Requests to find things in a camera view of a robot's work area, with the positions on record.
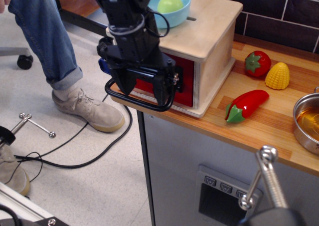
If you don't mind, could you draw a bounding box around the metal clamp screw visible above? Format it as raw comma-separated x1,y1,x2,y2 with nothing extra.
239,145,288,211
0,113,56,148

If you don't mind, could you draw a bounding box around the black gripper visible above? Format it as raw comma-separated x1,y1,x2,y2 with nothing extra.
99,27,179,106

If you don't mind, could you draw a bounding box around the beige sneaker lower left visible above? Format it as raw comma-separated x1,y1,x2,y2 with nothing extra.
0,145,30,196

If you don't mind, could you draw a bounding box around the red toy chili pepper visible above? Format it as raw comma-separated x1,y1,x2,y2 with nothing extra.
225,90,270,123

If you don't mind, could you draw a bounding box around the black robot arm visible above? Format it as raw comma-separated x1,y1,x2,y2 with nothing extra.
96,0,179,112

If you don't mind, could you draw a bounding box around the stainless steel pot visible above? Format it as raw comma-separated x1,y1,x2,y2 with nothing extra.
293,87,319,155

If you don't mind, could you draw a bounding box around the aluminium frame rail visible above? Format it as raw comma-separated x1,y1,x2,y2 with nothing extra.
0,183,68,226

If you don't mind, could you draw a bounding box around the green toy ball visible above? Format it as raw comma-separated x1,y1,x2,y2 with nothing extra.
157,0,184,13

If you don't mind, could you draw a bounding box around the beige sneaker near table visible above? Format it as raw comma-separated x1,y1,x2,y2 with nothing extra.
52,87,125,133

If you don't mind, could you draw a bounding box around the red toy strawberry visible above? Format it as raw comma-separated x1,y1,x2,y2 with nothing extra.
244,50,271,77

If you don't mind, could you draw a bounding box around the red front wooden drawer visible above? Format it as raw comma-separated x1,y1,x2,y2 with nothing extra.
104,51,195,112

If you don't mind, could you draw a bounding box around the wooden box housing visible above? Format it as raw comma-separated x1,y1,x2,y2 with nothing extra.
110,0,243,118

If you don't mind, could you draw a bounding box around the office chair caster base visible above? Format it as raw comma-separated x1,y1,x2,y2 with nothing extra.
0,47,33,70

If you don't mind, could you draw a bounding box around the blue black clamp handle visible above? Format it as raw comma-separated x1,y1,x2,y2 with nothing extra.
97,36,114,75

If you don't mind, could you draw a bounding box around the person leg in jeans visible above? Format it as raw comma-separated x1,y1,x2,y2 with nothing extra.
8,0,83,91

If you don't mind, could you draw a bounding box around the grey toy kitchen cabinet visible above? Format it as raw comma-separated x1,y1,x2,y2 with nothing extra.
138,107,319,226

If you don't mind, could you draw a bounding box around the right metal clamp screw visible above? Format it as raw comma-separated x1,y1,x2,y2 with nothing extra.
239,145,288,211

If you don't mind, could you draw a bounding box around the left metal clamp screw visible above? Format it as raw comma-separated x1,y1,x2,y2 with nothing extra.
0,113,56,148

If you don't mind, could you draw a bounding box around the yellow toy corn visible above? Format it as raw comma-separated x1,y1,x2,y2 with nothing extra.
265,62,290,90

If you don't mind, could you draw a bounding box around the thin black floor cable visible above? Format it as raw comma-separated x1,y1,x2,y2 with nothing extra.
4,121,89,184

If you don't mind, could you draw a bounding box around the thick black floor cable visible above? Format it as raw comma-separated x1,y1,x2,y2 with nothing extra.
14,105,133,169

